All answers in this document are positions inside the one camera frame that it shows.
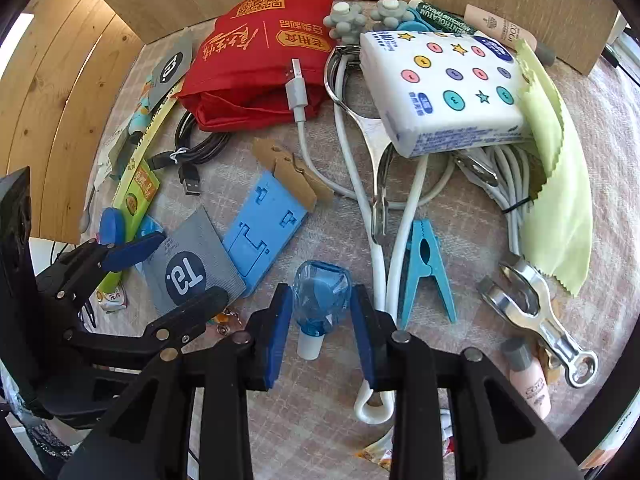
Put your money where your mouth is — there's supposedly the blue round lid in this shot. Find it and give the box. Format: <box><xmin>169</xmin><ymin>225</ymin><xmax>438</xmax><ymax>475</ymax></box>
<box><xmin>98</xmin><ymin>208</ymin><xmax>127</xmax><ymax>249</ymax></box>

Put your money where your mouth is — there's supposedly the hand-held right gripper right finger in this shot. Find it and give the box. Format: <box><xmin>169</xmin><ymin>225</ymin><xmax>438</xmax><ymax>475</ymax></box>
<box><xmin>350</xmin><ymin>284</ymin><xmax>583</xmax><ymax>480</ymax></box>

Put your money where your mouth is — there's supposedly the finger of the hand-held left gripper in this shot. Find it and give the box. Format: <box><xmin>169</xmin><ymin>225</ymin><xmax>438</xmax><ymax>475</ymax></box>
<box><xmin>65</xmin><ymin>287</ymin><xmax>230</xmax><ymax>357</ymax></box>
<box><xmin>37</xmin><ymin>231</ymin><xmax>166</xmax><ymax>331</ymax></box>

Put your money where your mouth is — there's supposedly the beige bottle grey cap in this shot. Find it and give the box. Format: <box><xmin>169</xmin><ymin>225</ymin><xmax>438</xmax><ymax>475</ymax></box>
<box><xmin>501</xmin><ymin>337</ymin><xmax>552</xmax><ymax>419</ymax></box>
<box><xmin>464</xmin><ymin>3</ymin><xmax>557</xmax><ymax>67</ymax></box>

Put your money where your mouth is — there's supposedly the grey roller massager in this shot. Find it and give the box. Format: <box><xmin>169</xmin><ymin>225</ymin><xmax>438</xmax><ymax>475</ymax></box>
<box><xmin>321</xmin><ymin>0</ymin><xmax>413</xmax><ymax>247</ymax></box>

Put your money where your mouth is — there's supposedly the orange white tissue packet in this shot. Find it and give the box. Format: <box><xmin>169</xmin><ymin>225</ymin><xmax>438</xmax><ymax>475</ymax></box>
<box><xmin>580</xmin><ymin>402</ymin><xmax>640</xmax><ymax>472</ymax></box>

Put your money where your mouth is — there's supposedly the white torn packet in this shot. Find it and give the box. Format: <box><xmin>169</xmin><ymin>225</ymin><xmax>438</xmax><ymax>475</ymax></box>
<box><xmin>96</xmin><ymin>129</ymin><xmax>132</xmax><ymax>182</ymax></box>

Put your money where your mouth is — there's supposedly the yellow snack packet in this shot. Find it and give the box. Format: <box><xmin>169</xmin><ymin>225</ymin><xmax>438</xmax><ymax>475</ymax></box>
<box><xmin>356</xmin><ymin>429</ymin><xmax>397</xmax><ymax>472</ymax></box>

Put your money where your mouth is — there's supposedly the cartoon print packet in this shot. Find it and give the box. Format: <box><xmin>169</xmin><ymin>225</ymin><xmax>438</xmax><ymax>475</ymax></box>
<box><xmin>126</xmin><ymin>74</ymin><xmax>154</xmax><ymax>137</ymax></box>

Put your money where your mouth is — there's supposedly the grey logo packet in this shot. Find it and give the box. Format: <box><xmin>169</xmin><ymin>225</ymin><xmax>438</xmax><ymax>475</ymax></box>
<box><xmin>141</xmin><ymin>205</ymin><xmax>249</xmax><ymax>317</ymax></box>
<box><xmin>149</xmin><ymin>31</ymin><xmax>194</xmax><ymax>102</ymax></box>

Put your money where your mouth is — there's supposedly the metal bottle opener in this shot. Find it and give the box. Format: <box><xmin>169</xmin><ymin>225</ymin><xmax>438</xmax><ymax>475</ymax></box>
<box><xmin>476</xmin><ymin>254</ymin><xmax>599</xmax><ymax>389</ymax></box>

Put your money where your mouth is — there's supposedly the small orange keychain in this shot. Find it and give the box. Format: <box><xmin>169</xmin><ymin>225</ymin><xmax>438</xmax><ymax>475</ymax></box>
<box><xmin>214</xmin><ymin>306</ymin><xmax>247</xmax><ymax>337</ymax></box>

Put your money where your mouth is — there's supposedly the black USB cable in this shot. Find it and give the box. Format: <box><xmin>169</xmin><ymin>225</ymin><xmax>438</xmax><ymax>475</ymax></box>
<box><xmin>154</xmin><ymin>109</ymin><xmax>232</xmax><ymax>197</ymax></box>

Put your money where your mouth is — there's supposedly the white power cord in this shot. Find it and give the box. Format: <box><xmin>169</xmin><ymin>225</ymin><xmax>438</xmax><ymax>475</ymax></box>
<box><xmin>332</xmin><ymin>57</ymin><xmax>537</xmax><ymax>424</ymax></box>

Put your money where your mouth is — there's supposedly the plaid cloth desktop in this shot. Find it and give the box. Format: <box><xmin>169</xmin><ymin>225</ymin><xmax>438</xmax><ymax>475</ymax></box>
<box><xmin>77</xmin><ymin>0</ymin><xmax>640</xmax><ymax>480</ymax></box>

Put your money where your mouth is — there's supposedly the white USB cable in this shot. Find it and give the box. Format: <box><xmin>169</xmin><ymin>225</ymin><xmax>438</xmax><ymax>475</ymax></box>
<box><xmin>284</xmin><ymin>58</ymin><xmax>353</xmax><ymax>198</ymax></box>

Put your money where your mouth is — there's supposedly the green cleaning cloth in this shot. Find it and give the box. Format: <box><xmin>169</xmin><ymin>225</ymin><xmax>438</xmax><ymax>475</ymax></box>
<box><xmin>514</xmin><ymin>37</ymin><xmax>594</xmax><ymax>297</ymax></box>

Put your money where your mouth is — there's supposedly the teal plastic tool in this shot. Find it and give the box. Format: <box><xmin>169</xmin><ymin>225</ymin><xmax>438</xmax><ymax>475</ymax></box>
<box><xmin>394</xmin><ymin>6</ymin><xmax>427</xmax><ymax>34</ymax></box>

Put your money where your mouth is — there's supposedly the dotted tissue pack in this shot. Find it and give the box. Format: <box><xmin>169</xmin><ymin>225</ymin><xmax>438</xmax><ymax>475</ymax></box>
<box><xmin>359</xmin><ymin>30</ymin><xmax>540</xmax><ymax>159</ymax></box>

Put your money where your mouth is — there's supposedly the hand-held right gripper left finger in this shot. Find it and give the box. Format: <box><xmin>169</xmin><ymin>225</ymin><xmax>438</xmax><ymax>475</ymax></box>
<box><xmin>59</xmin><ymin>284</ymin><xmax>294</xmax><ymax>480</ymax></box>

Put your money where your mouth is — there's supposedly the blue phone stand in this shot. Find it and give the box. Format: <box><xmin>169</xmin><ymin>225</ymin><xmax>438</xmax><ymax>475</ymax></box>
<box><xmin>221</xmin><ymin>170</ymin><xmax>309</xmax><ymax>292</ymax></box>

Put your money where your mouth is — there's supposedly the green lip balm tube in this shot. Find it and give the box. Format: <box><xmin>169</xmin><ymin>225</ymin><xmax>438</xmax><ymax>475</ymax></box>
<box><xmin>409</xmin><ymin>0</ymin><xmax>477</xmax><ymax>37</ymax></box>

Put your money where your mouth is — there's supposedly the small blue bottle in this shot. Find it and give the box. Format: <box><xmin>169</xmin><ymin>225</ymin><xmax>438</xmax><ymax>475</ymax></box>
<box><xmin>291</xmin><ymin>259</ymin><xmax>352</xmax><ymax>361</ymax></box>

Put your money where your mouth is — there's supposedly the wooden slat panel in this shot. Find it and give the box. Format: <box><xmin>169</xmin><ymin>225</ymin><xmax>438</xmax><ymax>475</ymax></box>
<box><xmin>0</xmin><ymin>0</ymin><xmax>147</xmax><ymax>246</ymax></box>

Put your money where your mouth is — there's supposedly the red fabric bag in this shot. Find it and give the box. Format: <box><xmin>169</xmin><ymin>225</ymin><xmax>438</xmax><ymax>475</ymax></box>
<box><xmin>176</xmin><ymin>0</ymin><xmax>337</xmax><ymax>134</ymax></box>

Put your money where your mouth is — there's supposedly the green label packet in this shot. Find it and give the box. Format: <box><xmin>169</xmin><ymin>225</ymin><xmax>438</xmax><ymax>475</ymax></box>
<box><xmin>119</xmin><ymin>159</ymin><xmax>162</xmax><ymax>217</ymax></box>

